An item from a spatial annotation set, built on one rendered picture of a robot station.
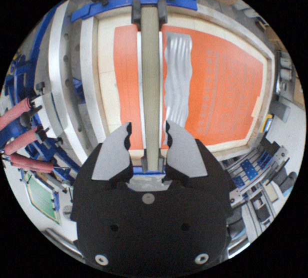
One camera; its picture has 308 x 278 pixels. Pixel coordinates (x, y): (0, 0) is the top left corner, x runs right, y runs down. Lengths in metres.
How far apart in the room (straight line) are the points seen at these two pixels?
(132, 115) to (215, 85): 0.28
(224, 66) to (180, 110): 0.21
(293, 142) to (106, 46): 3.88
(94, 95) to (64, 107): 0.09
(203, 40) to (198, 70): 0.10
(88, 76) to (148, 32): 0.18
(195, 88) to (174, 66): 0.09
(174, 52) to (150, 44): 0.12
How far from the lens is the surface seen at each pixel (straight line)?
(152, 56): 0.17
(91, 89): 0.28
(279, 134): 3.83
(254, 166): 0.94
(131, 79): 0.27
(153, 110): 0.18
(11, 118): 0.54
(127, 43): 0.29
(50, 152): 0.72
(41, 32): 0.75
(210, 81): 0.33
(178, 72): 0.27
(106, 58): 0.30
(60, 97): 0.29
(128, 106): 0.29
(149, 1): 0.30
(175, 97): 0.28
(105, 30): 0.33
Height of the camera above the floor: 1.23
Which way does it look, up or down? 60 degrees down
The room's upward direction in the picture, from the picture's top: 177 degrees clockwise
